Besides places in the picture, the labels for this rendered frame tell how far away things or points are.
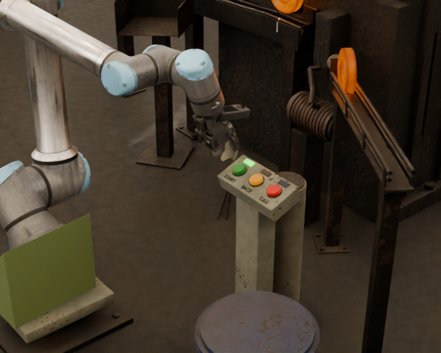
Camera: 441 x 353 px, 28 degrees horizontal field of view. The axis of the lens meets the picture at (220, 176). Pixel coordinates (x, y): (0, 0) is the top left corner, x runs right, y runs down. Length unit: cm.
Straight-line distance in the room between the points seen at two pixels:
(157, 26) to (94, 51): 125
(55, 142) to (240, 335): 98
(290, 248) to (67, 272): 70
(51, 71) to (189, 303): 90
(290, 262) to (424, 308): 54
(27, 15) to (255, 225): 87
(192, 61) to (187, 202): 133
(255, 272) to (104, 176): 125
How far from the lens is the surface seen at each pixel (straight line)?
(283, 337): 225
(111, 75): 228
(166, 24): 359
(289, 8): 332
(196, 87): 229
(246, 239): 260
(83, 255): 282
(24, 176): 283
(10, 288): 271
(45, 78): 280
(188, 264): 319
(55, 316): 282
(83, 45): 238
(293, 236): 273
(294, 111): 316
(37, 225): 277
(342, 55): 293
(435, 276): 322
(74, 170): 290
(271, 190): 246
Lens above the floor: 192
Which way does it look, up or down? 31 degrees down
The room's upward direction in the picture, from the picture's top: straight up
